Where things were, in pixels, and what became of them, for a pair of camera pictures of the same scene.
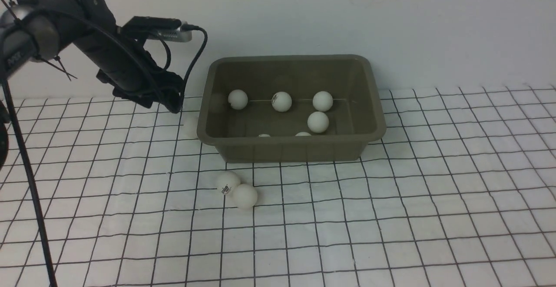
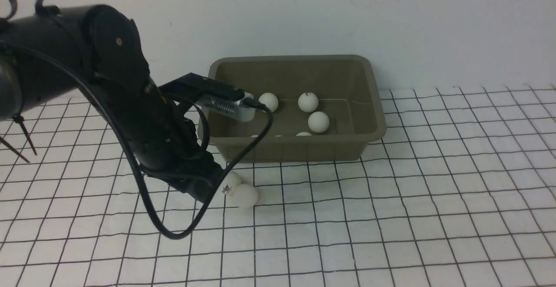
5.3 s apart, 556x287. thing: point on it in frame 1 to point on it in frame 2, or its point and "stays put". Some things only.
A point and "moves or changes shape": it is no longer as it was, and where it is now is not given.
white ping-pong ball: (318, 122) stays put
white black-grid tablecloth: (460, 192) stays put
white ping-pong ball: (245, 196) stays put
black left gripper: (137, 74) to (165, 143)
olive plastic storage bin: (259, 133) stays put
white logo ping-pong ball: (226, 182) stays put
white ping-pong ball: (238, 99) moves or changes shape
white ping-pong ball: (281, 101) to (308, 102)
